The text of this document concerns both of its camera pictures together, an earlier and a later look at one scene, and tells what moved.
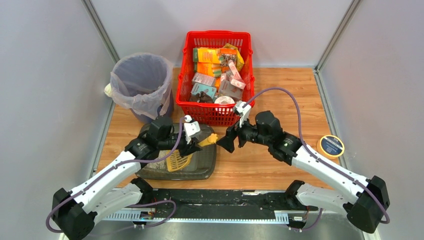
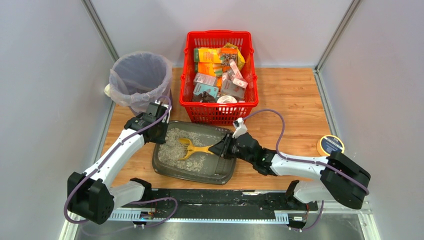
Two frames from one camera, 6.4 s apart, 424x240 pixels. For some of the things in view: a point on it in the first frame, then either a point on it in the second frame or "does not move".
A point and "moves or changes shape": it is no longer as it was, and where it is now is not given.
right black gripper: [238, 136] -> [227, 147]
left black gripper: [187, 145] -> [160, 129]
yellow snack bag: [239, 60] does not move
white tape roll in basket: [224, 100] does not move
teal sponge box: [197, 88] does not move
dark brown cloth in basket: [201, 97] does not move
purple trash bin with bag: [143, 82] does not move
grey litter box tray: [200, 166] moves or changes shape
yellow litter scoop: [176, 161] moves or changes shape
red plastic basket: [216, 84] does not move
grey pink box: [204, 79] does not move
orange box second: [205, 68] does not move
